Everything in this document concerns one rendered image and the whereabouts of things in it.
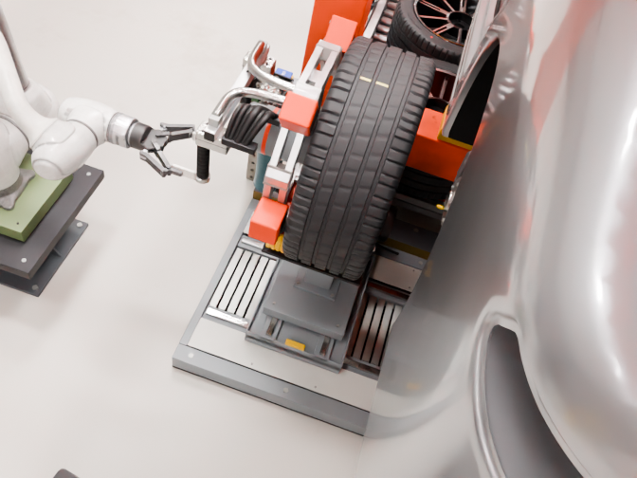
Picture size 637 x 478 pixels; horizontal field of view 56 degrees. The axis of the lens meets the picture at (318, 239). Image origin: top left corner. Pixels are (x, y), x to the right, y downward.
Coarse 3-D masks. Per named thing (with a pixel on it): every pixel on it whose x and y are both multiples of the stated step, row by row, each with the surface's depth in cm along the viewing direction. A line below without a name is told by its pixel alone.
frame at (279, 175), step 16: (320, 48) 158; (336, 48) 159; (320, 64) 177; (336, 64) 167; (304, 80) 150; (320, 80) 151; (304, 96) 147; (320, 96) 151; (272, 160) 149; (288, 160) 149; (272, 176) 150; (288, 176) 149; (272, 192) 159; (288, 192) 157
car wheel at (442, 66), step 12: (444, 72) 266; (456, 72) 267; (432, 84) 272; (444, 84) 264; (432, 96) 258; (444, 96) 275; (432, 108) 259; (444, 108) 259; (408, 168) 239; (408, 180) 243; (420, 180) 242; (432, 180) 240; (444, 180) 240; (408, 192) 248; (420, 192) 246; (432, 192) 247; (444, 192) 246
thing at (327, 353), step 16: (272, 272) 228; (368, 272) 239; (256, 320) 218; (272, 320) 215; (352, 320) 225; (256, 336) 213; (272, 336) 213; (288, 336) 216; (304, 336) 217; (320, 336) 216; (288, 352) 215; (304, 352) 211; (320, 352) 211; (336, 352) 216; (336, 368) 214
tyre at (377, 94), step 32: (352, 64) 147; (384, 64) 149; (416, 64) 154; (352, 96) 144; (384, 96) 144; (416, 96) 145; (320, 128) 142; (352, 128) 142; (384, 128) 142; (416, 128) 143; (320, 160) 143; (352, 160) 142; (384, 160) 142; (320, 192) 145; (352, 192) 144; (384, 192) 142; (288, 224) 153; (320, 224) 149; (352, 224) 147; (288, 256) 169; (320, 256) 159; (352, 256) 154
